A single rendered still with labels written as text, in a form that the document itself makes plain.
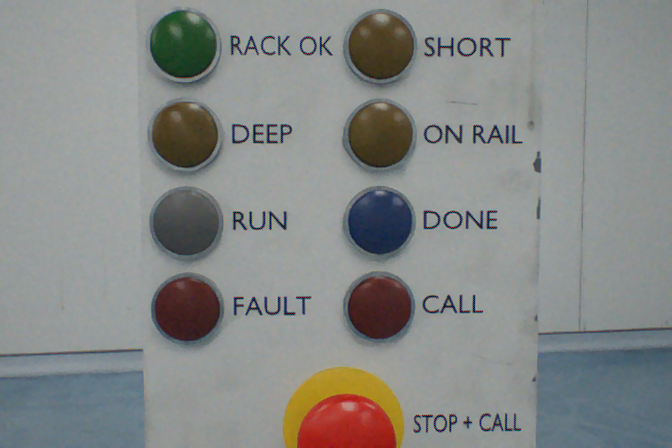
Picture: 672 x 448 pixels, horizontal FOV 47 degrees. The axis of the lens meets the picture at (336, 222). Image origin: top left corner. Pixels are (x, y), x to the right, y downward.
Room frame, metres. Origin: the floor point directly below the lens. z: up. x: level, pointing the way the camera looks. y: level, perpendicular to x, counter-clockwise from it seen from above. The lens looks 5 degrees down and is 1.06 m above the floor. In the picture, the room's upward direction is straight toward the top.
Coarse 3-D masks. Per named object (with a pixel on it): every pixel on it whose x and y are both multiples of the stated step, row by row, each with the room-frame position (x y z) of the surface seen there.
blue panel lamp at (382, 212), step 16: (368, 192) 0.32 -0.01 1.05; (384, 192) 0.32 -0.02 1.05; (352, 208) 0.32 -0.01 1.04; (368, 208) 0.32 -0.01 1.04; (384, 208) 0.32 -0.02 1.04; (400, 208) 0.32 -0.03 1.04; (352, 224) 0.32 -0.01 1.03; (368, 224) 0.32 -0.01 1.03; (384, 224) 0.32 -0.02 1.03; (400, 224) 0.32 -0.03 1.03; (368, 240) 0.32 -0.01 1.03; (384, 240) 0.32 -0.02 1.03; (400, 240) 0.32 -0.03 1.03
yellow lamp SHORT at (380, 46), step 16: (368, 16) 0.32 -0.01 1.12; (384, 16) 0.32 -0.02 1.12; (352, 32) 0.32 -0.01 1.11; (368, 32) 0.32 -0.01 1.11; (384, 32) 0.32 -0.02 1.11; (400, 32) 0.32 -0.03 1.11; (352, 48) 0.32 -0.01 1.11; (368, 48) 0.32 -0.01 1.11; (384, 48) 0.32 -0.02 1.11; (400, 48) 0.32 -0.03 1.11; (368, 64) 0.32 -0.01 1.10; (384, 64) 0.32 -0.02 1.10; (400, 64) 0.32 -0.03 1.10
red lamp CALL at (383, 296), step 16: (368, 288) 0.32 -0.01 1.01; (384, 288) 0.32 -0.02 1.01; (400, 288) 0.32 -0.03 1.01; (352, 304) 0.32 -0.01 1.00; (368, 304) 0.32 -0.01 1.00; (384, 304) 0.32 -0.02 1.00; (400, 304) 0.32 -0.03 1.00; (352, 320) 0.32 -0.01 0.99; (368, 320) 0.32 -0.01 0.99; (384, 320) 0.32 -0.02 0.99; (400, 320) 0.32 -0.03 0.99; (368, 336) 0.32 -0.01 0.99; (384, 336) 0.32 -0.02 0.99
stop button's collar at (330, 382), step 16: (336, 368) 0.32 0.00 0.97; (352, 368) 0.32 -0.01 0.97; (304, 384) 0.32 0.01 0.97; (320, 384) 0.32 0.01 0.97; (336, 384) 0.32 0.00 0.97; (352, 384) 0.32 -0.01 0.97; (368, 384) 0.32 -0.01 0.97; (384, 384) 0.32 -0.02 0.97; (304, 400) 0.32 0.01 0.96; (320, 400) 0.32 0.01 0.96; (384, 400) 0.32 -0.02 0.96; (288, 416) 0.32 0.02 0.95; (400, 416) 0.32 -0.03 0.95; (416, 416) 0.33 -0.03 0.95; (432, 416) 0.33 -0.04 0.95; (496, 416) 0.33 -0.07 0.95; (288, 432) 0.32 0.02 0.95; (400, 432) 0.32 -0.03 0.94; (416, 432) 0.33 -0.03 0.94
